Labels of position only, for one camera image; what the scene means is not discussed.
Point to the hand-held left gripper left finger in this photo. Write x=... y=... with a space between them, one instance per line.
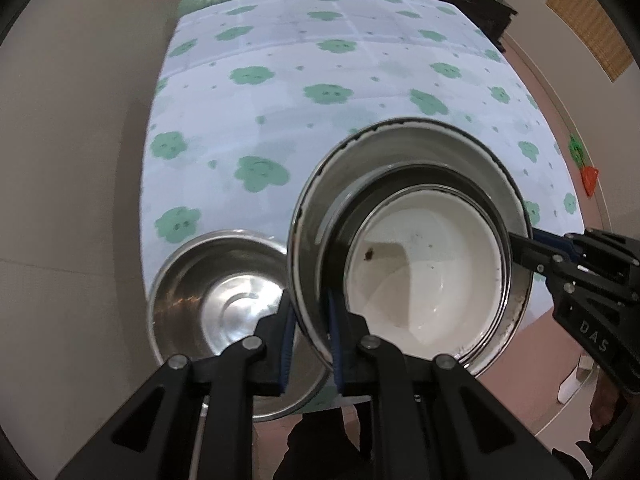
x=286 y=350

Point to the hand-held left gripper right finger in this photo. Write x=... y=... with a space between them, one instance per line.
x=337 y=350

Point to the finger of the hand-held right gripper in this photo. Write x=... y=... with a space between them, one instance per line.
x=535 y=257
x=550 y=237

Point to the large steel bowl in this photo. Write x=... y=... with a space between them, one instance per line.
x=225 y=305

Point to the large white enamel bowl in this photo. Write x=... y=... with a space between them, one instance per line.
x=425 y=260

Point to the medium steel bowl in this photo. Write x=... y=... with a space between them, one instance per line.
x=415 y=145

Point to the person's right hand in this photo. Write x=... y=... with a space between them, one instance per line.
x=605 y=407

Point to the orange plastic toy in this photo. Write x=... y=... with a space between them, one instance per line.
x=591 y=180

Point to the green plastic toy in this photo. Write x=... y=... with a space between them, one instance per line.
x=578 y=150

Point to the person's legs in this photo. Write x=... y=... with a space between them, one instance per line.
x=315 y=450

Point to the yellow window blind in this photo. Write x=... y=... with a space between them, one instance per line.
x=590 y=25

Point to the cloud print tablecloth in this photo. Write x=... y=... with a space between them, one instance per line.
x=300 y=70

